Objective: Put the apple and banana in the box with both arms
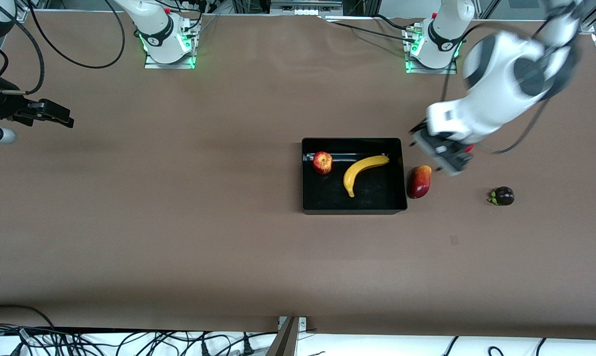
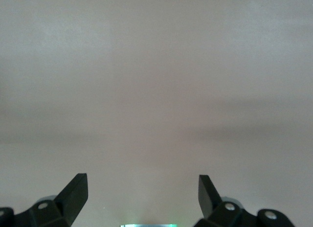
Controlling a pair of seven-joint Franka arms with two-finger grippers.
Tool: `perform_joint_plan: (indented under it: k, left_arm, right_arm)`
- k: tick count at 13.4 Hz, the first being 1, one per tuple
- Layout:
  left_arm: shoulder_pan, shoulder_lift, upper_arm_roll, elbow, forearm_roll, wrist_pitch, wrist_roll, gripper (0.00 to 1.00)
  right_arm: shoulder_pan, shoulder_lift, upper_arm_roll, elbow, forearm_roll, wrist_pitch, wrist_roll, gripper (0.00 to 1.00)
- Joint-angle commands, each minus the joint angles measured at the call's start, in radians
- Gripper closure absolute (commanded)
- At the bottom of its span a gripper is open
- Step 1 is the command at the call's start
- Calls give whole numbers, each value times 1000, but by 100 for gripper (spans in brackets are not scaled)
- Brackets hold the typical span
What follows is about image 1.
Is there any black arched cable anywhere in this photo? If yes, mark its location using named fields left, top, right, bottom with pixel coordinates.
left=0, top=305, right=55, bottom=328

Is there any red mango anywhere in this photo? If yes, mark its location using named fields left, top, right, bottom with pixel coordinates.
left=407, top=165, right=433, bottom=199

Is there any grey power strip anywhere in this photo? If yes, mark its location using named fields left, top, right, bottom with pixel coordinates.
left=270, top=0, right=343, bottom=16

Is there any red apple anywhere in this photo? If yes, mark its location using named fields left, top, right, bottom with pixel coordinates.
left=312, top=151, right=333, bottom=175

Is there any black cable on table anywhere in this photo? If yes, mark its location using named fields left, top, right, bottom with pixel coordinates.
left=323, top=15, right=418, bottom=43

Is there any silver metal bracket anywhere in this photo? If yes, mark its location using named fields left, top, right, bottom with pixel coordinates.
left=278, top=316, right=307, bottom=331

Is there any dark purple mangosteen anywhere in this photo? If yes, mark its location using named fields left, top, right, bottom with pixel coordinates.
left=488, top=186, right=515, bottom=207

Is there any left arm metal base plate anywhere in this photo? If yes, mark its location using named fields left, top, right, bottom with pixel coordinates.
left=405, top=30, right=458, bottom=75

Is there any dark camera post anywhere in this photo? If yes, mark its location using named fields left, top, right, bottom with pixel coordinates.
left=265, top=316, right=299, bottom=356

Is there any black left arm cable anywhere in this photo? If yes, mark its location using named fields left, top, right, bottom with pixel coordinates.
left=440, top=22, right=550, bottom=155

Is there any black plastic box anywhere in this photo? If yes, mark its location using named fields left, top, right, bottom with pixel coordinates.
left=301, top=138, right=408, bottom=216

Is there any yellow banana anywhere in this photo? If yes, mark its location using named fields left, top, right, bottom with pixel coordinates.
left=343, top=155, right=390, bottom=198

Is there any black looping right arm cable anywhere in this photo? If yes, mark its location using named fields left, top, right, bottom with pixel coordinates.
left=29, top=0, right=127, bottom=69

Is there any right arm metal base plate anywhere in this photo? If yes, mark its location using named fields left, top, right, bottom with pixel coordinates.
left=144, top=30, right=196, bottom=70

